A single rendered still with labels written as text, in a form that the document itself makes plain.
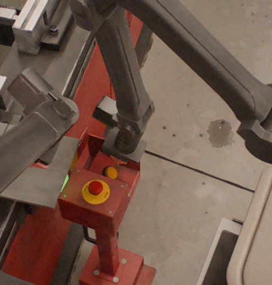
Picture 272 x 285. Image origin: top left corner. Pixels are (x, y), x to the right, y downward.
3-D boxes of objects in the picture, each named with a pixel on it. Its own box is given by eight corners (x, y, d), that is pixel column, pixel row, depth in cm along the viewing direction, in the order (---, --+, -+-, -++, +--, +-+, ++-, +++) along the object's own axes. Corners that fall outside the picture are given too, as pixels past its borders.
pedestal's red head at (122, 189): (114, 237, 137) (112, 206, 122) (61, 218, 140) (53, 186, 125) (140, 178, 147) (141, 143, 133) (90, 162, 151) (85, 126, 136)
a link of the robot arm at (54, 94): (68, 129, 86) (87, 110, 89) (39, 100, 85) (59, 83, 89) (54, 145, 91) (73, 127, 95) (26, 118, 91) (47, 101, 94)
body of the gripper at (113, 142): (110, 129, 130) (116, 114, 123) (146, 146, 130) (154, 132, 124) (100, 148, 126) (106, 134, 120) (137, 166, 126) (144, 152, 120)
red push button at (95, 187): (100, 201, 130) (99, 195, 127) (85, 196, 131) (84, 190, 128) (105, 188, 132) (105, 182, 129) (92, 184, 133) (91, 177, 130)
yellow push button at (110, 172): (110, 183, 142) (114, 182, 140) (100, 176, 141) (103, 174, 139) (115, 173, 144) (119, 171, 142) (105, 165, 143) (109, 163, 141)
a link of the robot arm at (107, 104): (134, 133, 109) (153, 103, 112) (89, 106, 110) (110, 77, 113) (127, 151, 120) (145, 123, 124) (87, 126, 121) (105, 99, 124)
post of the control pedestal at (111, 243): (114, 276, 186) (107, 209, 142) (100, 271, 187) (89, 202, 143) (119, 263, 189) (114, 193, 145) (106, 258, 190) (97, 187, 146)
